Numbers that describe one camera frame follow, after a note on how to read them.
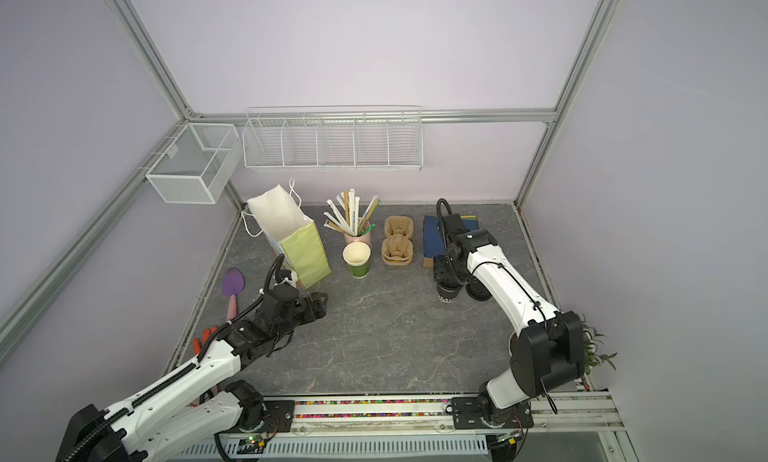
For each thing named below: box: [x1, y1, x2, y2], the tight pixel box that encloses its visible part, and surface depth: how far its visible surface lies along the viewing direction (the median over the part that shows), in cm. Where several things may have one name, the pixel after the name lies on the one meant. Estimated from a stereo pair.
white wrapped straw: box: [349, 188, 356, 237], surface depth 101 cm
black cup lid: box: [466, 276, 492, 301], surface depth 96 cm
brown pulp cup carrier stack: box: [381, 215, 414, 267], surface depth 104 cm
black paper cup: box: [436, 282, 463, 303], surface depth 90 cm
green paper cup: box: [342, 241, 372, 279], surface depth 98 cm
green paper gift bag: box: [248, 184, 331, 290], surface depth 91 cm
